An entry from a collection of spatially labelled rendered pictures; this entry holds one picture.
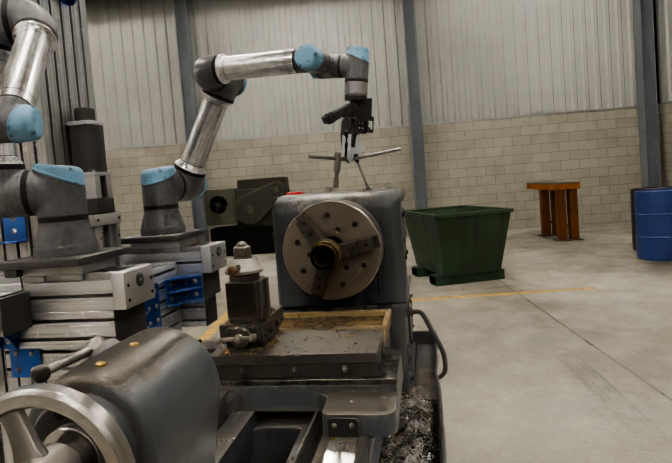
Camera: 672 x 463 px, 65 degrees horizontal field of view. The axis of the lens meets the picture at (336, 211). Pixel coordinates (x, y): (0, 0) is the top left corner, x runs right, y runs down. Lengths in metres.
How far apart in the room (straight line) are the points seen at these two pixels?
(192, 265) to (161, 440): 1.34
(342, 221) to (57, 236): 0.79
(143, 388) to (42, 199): 1.01
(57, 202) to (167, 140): 11.02
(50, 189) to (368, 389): 0.90
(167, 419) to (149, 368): 0.05
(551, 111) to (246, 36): 6.78
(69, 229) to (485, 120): 11.00
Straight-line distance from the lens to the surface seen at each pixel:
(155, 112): 12.60
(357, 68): 1.72
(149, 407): 0.51
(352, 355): 1.03
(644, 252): 7.90
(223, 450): 0.98
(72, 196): 1.47
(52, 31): 1.51
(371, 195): 1.82
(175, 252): 1.86
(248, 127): 11.98
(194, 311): 1.86
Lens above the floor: 1.29
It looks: 3 degrees down
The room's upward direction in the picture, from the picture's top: 4 degrees counter-clockwise
